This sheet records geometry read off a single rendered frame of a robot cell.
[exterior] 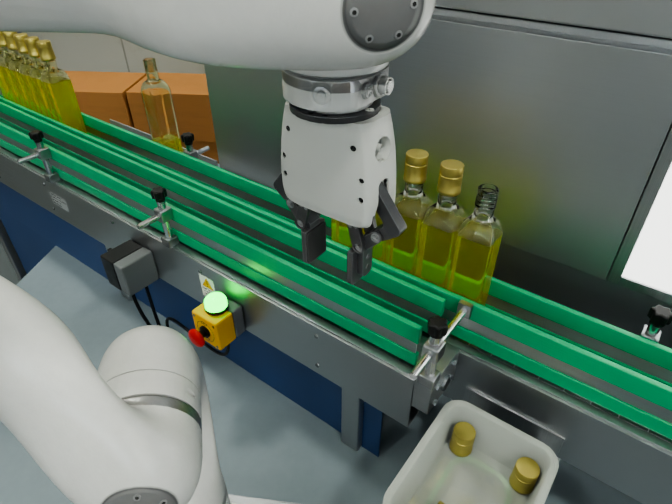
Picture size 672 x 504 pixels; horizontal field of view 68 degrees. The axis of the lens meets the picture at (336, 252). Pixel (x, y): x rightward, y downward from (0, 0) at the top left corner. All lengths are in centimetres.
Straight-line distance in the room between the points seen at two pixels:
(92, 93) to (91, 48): 144
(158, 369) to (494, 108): 60
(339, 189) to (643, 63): 47
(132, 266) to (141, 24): 87
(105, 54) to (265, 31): 432
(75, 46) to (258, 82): 362
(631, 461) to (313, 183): 63
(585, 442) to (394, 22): 71
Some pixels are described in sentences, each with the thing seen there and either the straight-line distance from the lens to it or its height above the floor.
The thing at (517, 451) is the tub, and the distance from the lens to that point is 84.
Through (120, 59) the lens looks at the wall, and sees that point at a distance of 454.
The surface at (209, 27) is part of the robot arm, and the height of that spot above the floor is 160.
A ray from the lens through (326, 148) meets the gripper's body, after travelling 41.
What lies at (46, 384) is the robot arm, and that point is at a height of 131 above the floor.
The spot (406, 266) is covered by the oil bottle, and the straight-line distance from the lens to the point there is 84.
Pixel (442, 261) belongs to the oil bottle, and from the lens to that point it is 80.
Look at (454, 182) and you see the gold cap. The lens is 74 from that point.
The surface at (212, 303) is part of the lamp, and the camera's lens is 97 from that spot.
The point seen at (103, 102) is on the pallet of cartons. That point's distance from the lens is 322.
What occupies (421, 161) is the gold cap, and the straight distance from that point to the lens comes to 76.
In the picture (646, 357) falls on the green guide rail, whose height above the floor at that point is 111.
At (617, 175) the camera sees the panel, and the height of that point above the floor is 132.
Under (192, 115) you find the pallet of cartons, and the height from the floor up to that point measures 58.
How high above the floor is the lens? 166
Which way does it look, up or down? 37 degrees down
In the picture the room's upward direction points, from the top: straight up
